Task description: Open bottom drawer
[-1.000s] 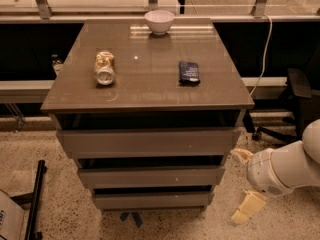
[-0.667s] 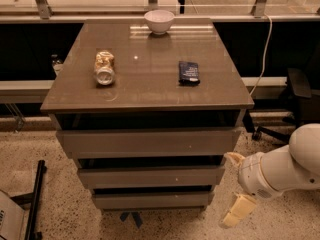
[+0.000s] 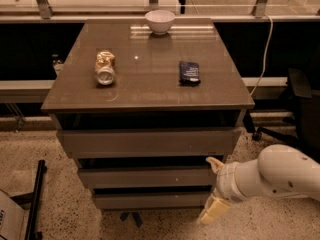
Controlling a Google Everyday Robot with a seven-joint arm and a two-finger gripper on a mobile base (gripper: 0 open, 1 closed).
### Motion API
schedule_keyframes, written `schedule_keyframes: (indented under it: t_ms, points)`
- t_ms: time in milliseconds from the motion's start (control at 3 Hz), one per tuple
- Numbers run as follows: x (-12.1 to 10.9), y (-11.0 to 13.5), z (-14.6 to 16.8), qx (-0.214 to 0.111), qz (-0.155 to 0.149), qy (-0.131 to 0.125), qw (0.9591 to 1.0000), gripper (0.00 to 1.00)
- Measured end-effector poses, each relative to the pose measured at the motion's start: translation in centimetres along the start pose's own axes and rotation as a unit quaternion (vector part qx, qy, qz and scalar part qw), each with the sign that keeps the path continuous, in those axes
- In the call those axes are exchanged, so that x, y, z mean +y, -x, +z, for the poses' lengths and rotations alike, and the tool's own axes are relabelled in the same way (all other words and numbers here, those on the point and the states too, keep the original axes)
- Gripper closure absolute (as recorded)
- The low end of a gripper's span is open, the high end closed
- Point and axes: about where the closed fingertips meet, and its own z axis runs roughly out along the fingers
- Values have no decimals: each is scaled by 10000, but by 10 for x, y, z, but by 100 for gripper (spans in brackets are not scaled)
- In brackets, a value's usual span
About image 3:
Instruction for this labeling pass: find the dark blue snack packet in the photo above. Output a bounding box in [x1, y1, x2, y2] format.
[179, 61, 201, 86]

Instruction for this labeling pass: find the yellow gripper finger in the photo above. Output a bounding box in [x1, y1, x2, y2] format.
[198, 194, 230, 225]
[206, 157, 224, 174]

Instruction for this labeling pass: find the white board with label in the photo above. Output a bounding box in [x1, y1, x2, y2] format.
[0, 190, 24, 240]

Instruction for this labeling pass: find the black office chair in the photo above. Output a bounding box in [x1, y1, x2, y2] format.
[252, 69, 320, 162]

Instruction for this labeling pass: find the white cable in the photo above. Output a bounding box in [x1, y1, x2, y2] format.
[249, 14, 274, 97]

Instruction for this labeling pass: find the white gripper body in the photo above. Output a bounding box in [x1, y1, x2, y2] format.
[214, 162, 247, 203]

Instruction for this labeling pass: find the grey bottom drawer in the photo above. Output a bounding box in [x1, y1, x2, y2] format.
[93, 192, 209, 210]

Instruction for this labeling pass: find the grey top drawer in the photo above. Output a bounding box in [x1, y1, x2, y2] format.
[57, 128, 241, 158]

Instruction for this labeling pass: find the grey drawer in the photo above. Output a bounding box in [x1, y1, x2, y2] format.
[78, 166, 216, 189]
[93, 192, 209, 210]
[57, 128, 241, 158]

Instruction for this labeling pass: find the blue tape cross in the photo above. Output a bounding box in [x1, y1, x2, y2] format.
[120, 212, 143, 228]

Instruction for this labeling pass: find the grey drawer cabinet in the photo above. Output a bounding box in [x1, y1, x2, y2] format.
[42, 21, 254, 199]

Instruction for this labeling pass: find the white ceramic bowl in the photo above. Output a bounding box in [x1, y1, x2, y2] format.
[145, 10, 175, 35]

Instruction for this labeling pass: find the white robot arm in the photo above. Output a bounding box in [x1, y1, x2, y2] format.
[198, 144, 320, 225]

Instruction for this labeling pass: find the black metal stand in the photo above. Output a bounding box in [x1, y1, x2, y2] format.
[11, 160, 47, 240]

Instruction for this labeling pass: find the grey middle drawer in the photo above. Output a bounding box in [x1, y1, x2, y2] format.
[78, 166, 216, 189]

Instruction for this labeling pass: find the glass jar with white lid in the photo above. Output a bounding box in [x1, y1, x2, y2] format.
[95, 50, 116, 85]

